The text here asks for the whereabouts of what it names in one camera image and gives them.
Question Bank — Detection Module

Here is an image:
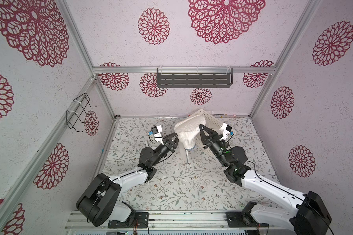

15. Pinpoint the white perforated plastic basket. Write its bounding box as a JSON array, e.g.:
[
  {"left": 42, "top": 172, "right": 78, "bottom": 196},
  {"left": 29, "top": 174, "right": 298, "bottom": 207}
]
[{"left": 189, "top": 109, "right": 231, "bottom": 157}]

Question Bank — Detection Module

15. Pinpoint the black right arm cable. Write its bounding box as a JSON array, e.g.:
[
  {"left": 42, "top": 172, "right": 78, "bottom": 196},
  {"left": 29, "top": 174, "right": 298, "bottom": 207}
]
[{"left": 223, "top": 133, "right": 336, "bottom": 235}]

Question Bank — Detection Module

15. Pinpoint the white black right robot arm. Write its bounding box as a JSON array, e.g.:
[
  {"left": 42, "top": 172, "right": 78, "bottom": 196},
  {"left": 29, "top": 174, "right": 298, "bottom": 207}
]
[{"left": 199, "top": 124, "right": 332, "bottom": 235}]

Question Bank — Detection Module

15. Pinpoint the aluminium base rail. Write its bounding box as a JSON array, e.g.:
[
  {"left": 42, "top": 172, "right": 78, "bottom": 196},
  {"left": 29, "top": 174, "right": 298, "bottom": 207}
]
[{"left": 62, "top": 211, "right": 295, "bottom": 235}]

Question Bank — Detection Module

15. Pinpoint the dark grey wall shelf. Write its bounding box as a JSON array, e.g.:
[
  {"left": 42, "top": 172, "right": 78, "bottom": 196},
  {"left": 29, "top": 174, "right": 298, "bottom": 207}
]
[{"left": 156, "top": 68, "right": 233, "bottom": 89}]

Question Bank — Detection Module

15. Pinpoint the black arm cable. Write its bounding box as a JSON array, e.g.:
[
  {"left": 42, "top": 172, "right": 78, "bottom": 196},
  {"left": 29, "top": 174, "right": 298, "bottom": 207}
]
[
  {"left": 223, "top": 133, "right": 336, "bottom": 235},
  {"left": 86, "top": 136, "right": 177, "bottom": 224}
]

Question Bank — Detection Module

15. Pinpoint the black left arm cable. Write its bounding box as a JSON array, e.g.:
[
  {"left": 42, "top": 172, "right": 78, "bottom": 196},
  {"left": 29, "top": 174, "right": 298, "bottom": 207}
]
[{"left": 86, "top": 136, "right": 177, "bottom": 224}]

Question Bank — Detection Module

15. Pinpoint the black wire wall rack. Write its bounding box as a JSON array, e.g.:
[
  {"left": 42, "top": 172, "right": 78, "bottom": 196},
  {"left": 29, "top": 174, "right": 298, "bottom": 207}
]
[{"left": 65, "top": 93, "right": 96, "bottom": 133}]

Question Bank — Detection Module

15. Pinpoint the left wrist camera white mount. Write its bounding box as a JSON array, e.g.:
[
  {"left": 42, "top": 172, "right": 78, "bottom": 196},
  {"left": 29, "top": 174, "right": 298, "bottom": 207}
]
[{"left": 149, "top": 125, "right": 163, "bottom": 145}]

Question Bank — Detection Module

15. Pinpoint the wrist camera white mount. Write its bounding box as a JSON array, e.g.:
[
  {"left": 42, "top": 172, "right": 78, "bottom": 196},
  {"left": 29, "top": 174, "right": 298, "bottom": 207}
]
[
  {"left": 149, "top": 125, "right": 163, "bottom": 145},
  {"left": 220, "top": 123, "right": 233, "bottom": 141}
]

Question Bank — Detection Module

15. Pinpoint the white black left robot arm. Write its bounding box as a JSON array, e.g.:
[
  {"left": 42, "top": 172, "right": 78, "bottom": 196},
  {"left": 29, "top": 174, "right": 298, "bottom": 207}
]
[{"left": 76, "top": 133, "right": 179, "bottom": 227}]

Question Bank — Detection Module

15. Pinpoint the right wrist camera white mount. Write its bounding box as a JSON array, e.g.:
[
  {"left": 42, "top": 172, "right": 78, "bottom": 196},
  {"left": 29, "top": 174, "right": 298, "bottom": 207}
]
[{"left": 220, "top": 123, "right": 233, "bottom": 141}]

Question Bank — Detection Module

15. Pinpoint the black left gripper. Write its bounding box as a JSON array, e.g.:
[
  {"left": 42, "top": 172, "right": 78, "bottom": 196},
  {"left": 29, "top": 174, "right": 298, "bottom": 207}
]
[{"left": 151, "top": 131, "right": 181, "bottom": 167}]

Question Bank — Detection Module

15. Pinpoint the white mesh bag blue trim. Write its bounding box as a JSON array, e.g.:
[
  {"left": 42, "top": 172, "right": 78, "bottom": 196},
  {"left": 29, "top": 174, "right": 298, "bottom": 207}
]
[{"left": 174, "top": 115, "right": 206, "bottom": 164}]

